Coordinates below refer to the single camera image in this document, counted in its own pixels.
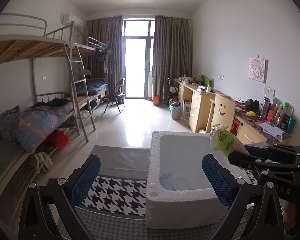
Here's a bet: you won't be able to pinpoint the green floral tissue pack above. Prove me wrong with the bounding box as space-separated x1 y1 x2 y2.
210 125 250 158

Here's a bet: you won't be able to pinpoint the person's right hand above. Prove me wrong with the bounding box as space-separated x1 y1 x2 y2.
283 200 297 231

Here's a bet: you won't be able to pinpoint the printed paper sheets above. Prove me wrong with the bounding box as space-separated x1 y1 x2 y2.
258 122 283 142

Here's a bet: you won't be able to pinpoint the houndstooth tablecloth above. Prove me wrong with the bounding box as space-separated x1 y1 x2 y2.
56 144 300 240

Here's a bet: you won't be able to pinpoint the white styrofoam box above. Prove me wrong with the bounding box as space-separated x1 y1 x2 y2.
145 131 241 229

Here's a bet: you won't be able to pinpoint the red plastic bag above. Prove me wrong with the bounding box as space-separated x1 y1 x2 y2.
47 130 69 148

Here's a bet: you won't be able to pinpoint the long wooden desk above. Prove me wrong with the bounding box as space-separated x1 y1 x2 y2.
173 80 291 145

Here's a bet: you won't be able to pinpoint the yellow object on desk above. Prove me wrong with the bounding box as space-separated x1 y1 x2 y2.
246 111 256 117

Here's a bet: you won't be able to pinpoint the wooden smiley face chair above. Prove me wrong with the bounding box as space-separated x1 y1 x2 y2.
205 94 235 133

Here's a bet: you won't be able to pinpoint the blue plaid quilt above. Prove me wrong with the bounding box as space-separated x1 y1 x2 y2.
16 98 74 153

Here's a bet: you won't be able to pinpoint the white trash bin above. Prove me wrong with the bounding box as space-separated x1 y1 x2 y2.
170 101 182 120

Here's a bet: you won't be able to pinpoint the black folding chair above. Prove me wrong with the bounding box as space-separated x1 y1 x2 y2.
104 78 126 113

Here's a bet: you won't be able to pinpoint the orange floor container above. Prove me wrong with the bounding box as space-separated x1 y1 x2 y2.
153 95 160 106

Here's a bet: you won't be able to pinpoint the metal bunk bed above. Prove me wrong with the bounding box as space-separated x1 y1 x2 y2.
0 12 111 170

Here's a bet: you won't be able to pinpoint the right brown curtain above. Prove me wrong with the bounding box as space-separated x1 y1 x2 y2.
152 15 192 96

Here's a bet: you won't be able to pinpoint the brown curtain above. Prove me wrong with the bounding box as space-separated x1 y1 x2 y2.
152 15 192 96
84 15 123 92

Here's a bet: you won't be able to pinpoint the left brown curtain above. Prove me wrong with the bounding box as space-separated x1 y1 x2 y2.
84 15 123 92

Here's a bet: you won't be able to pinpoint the glass balcony door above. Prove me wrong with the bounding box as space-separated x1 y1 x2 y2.
122 18 155 100

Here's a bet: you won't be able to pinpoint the white air conditioner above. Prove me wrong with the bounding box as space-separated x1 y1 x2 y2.
62 14 84 29

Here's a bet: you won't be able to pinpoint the pink cartoon wall picture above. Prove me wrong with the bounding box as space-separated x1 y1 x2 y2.
248 57 266 83

